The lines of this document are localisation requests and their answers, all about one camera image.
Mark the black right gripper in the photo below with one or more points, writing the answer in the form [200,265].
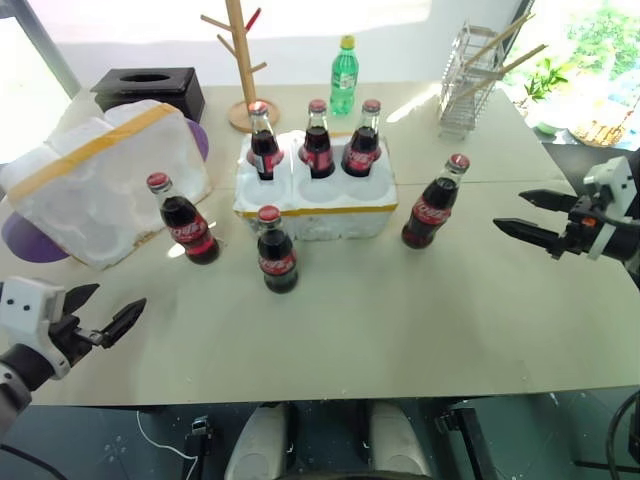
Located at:
[582,227]

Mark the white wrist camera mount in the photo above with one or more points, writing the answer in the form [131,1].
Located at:
[30,301]
[612,181]

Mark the black side table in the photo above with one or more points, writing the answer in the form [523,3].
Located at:
[575,165]

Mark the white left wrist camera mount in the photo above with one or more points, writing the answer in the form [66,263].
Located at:
[30,301]

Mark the black table leg bracket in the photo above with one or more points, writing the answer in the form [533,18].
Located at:
[470,440]
[200,440]

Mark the green plastic soda bottle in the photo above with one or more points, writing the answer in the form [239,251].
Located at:
[345,77]

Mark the glass cola bottle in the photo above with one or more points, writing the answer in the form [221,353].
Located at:
[190,230]
[360,150]
[427,212]
[265,150]
[317,147]
[277,260]

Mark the green bowl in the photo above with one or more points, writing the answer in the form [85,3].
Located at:
[546,127]

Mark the black tissue box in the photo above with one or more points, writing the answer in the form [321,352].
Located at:
[165,92]

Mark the white foam lid with tape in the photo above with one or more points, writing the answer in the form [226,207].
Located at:
[100,185]

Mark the white foam bottle tray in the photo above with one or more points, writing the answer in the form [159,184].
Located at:
[340,215]

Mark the purple round plate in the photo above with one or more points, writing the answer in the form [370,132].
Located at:
[30,245]
[200,140]

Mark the white rounded robot leg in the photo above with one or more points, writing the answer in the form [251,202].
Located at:
[257,445]
[397,440]

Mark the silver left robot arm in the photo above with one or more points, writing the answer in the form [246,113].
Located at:
[20,369]

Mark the wooden mug tree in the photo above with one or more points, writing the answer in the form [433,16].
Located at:
[245,75]

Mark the woven basket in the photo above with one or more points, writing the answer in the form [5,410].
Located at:
[600,132]

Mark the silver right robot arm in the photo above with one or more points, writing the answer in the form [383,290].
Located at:
[627,241]

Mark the green potted plant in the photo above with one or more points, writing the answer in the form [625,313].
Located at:
[542,82]

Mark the wooden stick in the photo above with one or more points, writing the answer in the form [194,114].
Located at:
[510,65]
[500,37]

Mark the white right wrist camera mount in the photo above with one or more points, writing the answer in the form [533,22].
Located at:
[612,181]

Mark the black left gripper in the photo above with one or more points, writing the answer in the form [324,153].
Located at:
[67,337]

